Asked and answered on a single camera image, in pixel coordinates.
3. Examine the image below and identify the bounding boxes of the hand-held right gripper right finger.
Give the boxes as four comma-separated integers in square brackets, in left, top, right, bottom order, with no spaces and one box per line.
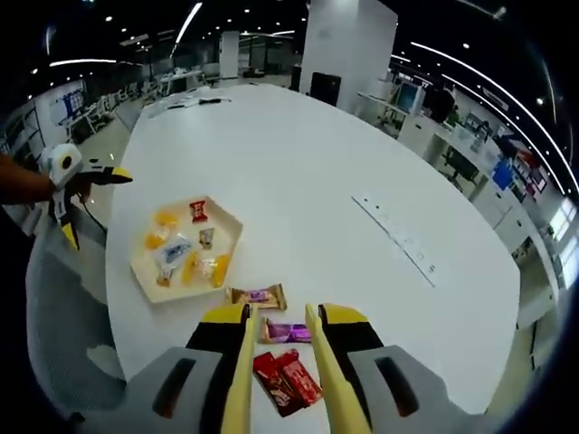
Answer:
[316,302,453,434]

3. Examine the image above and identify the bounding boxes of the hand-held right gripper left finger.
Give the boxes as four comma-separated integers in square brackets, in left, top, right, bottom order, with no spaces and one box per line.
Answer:
[126,303,253,434]

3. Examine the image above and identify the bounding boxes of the cream food tongs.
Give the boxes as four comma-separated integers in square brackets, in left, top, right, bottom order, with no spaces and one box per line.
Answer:
[221,303,372,434]

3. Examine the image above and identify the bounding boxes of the gold and purple food bar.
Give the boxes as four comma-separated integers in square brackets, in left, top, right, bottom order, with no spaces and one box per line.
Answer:
[225,283,289,312]

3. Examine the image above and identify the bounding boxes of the orange-ended clear food packet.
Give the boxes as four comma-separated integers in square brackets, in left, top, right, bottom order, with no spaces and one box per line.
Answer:
[144,207,180,252]
[182,251,233,289]

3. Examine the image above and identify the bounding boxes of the red food bar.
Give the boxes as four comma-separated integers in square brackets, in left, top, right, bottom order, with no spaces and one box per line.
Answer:
[276,348,324,403]
[252,352,295,406]

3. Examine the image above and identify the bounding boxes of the black-ended clear food packet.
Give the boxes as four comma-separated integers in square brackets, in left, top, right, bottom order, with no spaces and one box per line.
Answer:
[156,234,191,272]

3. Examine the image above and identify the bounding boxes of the small red food packet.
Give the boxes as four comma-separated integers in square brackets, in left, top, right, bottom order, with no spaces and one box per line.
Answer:
[188,198,210,225]

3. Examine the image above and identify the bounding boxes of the cream hexagonal container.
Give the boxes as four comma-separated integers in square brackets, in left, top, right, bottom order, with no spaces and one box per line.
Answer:
[129,194,244,304]

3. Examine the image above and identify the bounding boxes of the white mesh office chair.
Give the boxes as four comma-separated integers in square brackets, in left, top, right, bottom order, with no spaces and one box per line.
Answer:
[24,216,132,417]

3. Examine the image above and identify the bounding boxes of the long white counter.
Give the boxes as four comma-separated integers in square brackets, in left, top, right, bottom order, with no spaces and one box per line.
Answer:
[356,90,562,317]

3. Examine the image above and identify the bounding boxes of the blue storage bin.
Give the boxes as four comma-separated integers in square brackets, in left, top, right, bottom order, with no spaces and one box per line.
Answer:
[492,160,515,191]

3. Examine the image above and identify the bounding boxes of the white framed display screen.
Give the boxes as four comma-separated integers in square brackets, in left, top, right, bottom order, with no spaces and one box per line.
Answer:
[397,83,424,112]

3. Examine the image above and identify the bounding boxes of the blue and white wall board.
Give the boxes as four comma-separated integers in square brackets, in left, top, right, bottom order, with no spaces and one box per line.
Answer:
[49,88,87,126]

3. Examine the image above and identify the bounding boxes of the red wall display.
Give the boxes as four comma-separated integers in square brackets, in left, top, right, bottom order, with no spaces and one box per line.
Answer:
[515,151,548,195]

